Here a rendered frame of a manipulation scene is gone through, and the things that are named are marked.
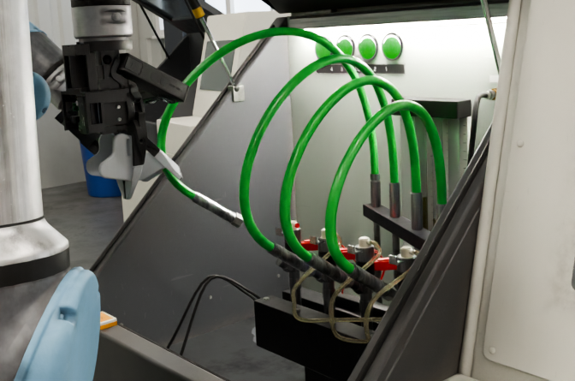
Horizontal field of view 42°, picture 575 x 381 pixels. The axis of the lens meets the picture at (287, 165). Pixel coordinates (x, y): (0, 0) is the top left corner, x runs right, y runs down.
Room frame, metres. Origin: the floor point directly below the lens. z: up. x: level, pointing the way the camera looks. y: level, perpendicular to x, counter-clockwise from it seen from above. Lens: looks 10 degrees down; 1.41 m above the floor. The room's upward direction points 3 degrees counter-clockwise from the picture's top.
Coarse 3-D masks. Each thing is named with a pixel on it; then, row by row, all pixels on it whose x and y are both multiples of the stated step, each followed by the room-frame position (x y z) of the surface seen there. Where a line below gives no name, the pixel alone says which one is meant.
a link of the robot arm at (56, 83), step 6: (60, 66) 1.20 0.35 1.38; (54, 72) 1.20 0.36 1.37; (60, 72) 1.20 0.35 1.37; (48, 78) 1.20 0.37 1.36; (54, 78) 1.20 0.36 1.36; (60, 78) 1.19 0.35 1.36; (48, 84) 1.20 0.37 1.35; (54, 84) 1.20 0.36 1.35; (60, 84) 1.20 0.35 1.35; (54, 90) 1.20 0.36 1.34; (60, 90) 1.19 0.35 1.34; (54, 96) 1.20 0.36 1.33; (60, 96) 1.19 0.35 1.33; (54, 102) 1.21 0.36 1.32; (60, 102) 1.20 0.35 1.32; (60, 108) 1.21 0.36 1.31
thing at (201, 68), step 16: (256, 32) 1.26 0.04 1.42; (272, 32) 1.26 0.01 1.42; (288, 32) 1.27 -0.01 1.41; (304, 32) 1.28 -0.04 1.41; (224, 48) 1.24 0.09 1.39; (336, 48) 1.30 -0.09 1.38; (208, 64) 1.23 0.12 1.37; (192, 80) 1.22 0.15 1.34; (368, 112) 1.32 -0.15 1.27; (160, 128) 1.21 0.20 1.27; (160, 144) 1.20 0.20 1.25; (192, 192) 1.22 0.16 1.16
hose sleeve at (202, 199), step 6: (198, 192) 1.23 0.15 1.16; (198, 198) 1.22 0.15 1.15; (204, 198) 1.22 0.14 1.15; (198, 204) 1.22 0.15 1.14; (204, 204) 1.22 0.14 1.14; (210, 204) 1.22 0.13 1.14; (216, 204) 1.23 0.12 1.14; (210, 210) 1.23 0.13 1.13; (216, 210) 1.23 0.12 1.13; (222, 210) 1.23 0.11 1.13; (228, 210) 1.24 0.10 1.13; (222, 216) 1.23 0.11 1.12; (228, 216) 1.23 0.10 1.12; (234, 216) 1.24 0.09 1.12
